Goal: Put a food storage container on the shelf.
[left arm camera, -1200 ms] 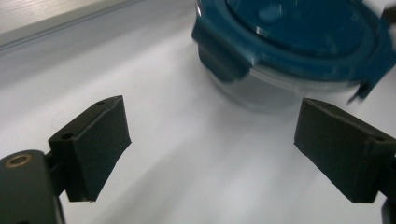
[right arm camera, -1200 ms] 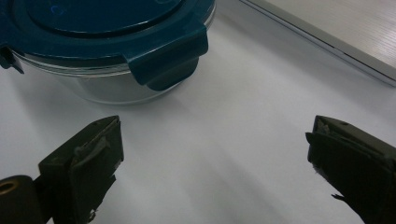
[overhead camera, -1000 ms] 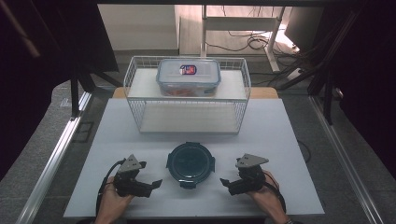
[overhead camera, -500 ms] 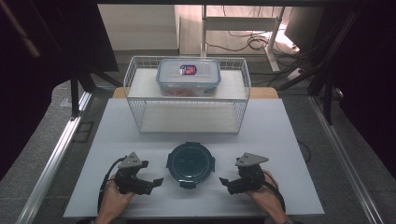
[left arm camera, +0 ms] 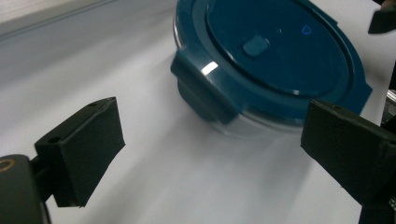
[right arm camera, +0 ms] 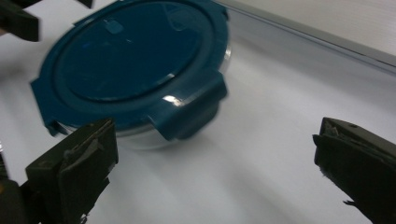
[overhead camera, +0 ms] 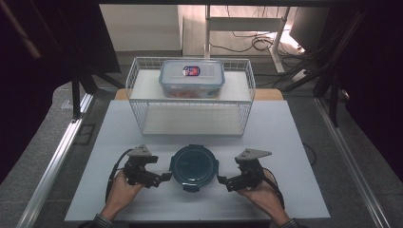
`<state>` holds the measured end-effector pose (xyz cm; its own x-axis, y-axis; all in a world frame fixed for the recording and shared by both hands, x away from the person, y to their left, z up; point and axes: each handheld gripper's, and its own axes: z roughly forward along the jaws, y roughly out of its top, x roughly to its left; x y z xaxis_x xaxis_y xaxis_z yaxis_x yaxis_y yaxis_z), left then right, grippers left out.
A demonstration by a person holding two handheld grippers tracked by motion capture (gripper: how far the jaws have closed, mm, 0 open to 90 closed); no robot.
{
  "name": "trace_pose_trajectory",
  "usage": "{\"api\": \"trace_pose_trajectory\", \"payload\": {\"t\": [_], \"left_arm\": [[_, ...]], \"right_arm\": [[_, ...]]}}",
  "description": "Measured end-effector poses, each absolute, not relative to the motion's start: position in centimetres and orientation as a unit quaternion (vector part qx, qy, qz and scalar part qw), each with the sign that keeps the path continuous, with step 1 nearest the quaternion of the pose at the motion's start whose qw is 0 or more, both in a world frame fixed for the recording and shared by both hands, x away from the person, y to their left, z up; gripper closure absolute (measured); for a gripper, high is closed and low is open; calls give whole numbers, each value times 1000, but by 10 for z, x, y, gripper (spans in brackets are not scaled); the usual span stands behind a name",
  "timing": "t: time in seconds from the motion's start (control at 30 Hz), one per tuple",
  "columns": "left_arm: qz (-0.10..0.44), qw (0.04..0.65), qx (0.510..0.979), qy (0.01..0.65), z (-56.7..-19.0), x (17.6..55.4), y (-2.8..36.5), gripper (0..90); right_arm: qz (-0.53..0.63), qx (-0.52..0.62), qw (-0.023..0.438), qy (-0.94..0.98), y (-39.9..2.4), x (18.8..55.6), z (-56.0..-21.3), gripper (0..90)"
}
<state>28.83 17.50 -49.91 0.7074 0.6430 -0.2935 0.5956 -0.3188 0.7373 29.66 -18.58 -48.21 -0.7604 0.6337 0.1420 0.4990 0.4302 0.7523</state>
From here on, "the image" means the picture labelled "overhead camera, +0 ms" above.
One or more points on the dark monitor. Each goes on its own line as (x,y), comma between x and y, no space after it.
(309,28)

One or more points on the aluminium rail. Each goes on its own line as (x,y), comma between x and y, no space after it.
(53,167)
(348,164)

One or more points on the rectangular clear plastic food container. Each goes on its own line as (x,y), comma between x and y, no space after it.
(190,80)

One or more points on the person's left hand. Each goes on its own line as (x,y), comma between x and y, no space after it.
(122,196)

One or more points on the white metal frame stand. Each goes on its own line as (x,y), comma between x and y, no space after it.
(244,23)

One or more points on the person's right hand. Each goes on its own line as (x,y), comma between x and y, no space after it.
(264,198)

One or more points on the wooden table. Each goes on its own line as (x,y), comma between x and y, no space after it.
(269,94)

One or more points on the black metal stand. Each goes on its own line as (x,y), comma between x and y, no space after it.
(333,101)
(76,98)

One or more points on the dark round bowl lid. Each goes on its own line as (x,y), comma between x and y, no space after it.
(194,167)

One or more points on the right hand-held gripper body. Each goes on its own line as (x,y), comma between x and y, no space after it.
(250,172)

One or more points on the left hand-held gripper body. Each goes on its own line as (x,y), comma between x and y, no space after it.
(138,169)

